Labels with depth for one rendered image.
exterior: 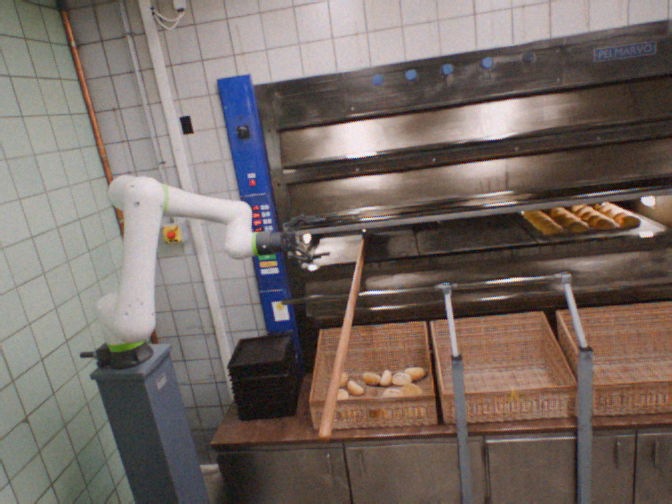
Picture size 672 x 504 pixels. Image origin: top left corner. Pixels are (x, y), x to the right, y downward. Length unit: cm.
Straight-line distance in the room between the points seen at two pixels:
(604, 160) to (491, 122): 54
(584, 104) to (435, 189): 73
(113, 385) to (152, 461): 32
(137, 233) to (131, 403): 62
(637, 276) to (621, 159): 57
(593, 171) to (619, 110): 27
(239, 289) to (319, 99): 105
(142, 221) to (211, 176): 95
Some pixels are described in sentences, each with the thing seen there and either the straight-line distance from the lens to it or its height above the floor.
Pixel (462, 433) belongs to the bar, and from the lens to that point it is 219.
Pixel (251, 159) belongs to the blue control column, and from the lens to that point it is 240.
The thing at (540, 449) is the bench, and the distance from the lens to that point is 236.
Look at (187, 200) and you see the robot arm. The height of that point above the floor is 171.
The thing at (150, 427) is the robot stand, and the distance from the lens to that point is 192.
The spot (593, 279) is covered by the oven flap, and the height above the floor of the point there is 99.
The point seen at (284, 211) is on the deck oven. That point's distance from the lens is 244.
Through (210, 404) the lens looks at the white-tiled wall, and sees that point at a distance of 303.
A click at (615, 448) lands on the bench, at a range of 244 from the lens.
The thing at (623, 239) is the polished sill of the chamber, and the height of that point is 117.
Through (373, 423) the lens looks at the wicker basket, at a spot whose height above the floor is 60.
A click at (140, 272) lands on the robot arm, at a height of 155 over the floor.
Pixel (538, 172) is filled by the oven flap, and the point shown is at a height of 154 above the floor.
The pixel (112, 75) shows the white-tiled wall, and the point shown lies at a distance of 267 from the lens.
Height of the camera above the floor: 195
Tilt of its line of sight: 17 degrees down
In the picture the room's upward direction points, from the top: 8 degrees counter-clockwise
